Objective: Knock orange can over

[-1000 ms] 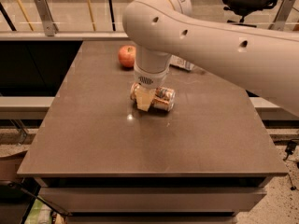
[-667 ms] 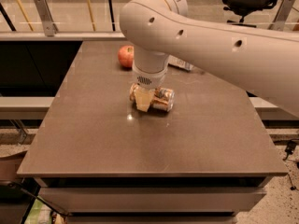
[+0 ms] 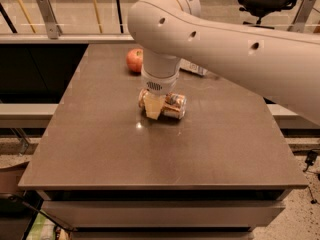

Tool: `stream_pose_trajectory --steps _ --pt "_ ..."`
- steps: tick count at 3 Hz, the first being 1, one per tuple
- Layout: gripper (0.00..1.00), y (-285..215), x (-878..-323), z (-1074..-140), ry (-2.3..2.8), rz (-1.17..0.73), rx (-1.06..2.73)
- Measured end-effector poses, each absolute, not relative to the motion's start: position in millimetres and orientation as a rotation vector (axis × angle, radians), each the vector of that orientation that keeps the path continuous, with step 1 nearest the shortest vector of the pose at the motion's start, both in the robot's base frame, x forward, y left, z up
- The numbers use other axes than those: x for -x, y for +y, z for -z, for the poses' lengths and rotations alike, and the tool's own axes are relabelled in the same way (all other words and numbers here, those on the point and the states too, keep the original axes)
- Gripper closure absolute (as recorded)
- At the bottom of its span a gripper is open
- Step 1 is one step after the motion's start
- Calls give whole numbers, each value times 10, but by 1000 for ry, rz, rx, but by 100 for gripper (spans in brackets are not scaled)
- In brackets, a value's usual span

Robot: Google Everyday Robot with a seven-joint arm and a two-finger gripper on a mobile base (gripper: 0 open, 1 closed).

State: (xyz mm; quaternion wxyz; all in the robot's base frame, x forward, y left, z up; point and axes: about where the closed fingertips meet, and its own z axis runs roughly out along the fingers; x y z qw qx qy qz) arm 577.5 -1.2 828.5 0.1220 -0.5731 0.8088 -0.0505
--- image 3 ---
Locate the glass railing with metal posts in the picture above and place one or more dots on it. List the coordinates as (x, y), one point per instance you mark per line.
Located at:
(94, 21)

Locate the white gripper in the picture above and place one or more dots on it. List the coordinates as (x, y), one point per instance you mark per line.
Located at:
(159, 85)

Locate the yellow pole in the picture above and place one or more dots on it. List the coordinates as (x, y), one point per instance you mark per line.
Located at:
(23, 17)

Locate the red apple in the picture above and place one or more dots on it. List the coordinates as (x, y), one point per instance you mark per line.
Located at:
(134, 60)

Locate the grey drawer cabinet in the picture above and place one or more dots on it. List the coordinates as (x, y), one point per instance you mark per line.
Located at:
(164, 220)

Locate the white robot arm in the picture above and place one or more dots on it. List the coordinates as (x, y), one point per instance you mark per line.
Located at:
(282, 66)

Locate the orange soda can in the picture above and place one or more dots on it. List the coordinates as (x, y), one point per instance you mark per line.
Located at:
(174, 106)

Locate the clear plastic water bottle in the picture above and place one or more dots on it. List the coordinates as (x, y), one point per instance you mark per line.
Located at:
(193, 68)

